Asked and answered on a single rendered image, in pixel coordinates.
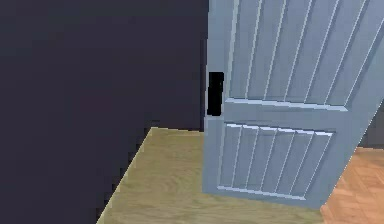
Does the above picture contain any grey-blue panelled room door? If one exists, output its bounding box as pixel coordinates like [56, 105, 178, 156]
[201, 0, 384, 210]

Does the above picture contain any black door handle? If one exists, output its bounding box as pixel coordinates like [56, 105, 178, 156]
[206, 71, 225, 117]

